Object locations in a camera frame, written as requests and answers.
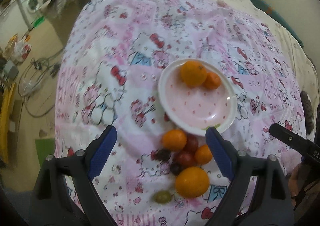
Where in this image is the large orange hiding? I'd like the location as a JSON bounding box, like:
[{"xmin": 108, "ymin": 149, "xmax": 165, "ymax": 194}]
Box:
[
  {"xmin": 175, "ymin": 166, "xmax": 210, "ymax": 198},
  {"xmin": 180, "ymin": 61, "xmax": 207, "ymax": 88}
]

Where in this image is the small mandarin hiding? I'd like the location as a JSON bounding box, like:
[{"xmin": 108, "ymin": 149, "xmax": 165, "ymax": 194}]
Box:
[
  {"xmin": 194, "ymin": 145, "xmax": 213, "ymax": 165},
  {"xmin": 202, "ymin": 72, "xmax": 221, "ymax": 90},
  {"xmin": 161, "ymin": 130, "xmax": 187, "ymax": 152}
]

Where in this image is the red cherry tomato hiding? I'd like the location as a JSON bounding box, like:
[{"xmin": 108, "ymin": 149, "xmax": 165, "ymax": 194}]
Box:
[
  {"xmin": 184, "ymin": 134, "xmax": 199, "ymax": 153},
  {"xmin": 174, "ymin": 151, "xmax": 196, "ymax": 168}
]

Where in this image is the dark grape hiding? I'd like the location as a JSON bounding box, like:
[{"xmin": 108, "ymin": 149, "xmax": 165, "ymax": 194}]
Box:
[
  {"xmin": 170, "ymin": 162, "xmax": 183, "ymax": 176},
  {"xmin": 155, "ymin": 149, "xmax": 171, "ymax": 162}
]

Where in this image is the green grape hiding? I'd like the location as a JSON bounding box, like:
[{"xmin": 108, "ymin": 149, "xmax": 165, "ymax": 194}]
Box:
[{"xmin": 153, "ymin": 190, "xmax": 172, "ymax": 204}]

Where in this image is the right hand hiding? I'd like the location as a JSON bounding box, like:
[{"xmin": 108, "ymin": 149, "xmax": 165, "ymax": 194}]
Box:
[{"xmin": 288, "ymin": 164, "xmax": 316, "ymax": 207}]

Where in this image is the yellow wooden rack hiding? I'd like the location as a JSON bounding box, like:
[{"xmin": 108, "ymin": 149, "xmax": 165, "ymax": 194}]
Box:
[{"xmin": 0, "ymin": 82, "xmax": 17, "ymax": 164}]

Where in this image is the pink strawberry plate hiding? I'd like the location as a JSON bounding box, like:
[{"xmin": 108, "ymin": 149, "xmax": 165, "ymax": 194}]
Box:
[{"xmin": 157, "ymin": 58, "xmax": 237, "ymax": 137}]

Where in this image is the white plastic bag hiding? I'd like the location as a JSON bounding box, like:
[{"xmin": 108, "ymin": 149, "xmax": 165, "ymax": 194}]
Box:
[{"xmin": 12, "ymin": 35, "xmax": 32, "ymax": 63}]

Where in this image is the white washing machine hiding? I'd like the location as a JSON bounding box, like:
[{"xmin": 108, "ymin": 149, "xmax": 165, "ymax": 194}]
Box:
[{"xmin": 17, "ymin": 0, "xmax": 43, "ymax": 30}]

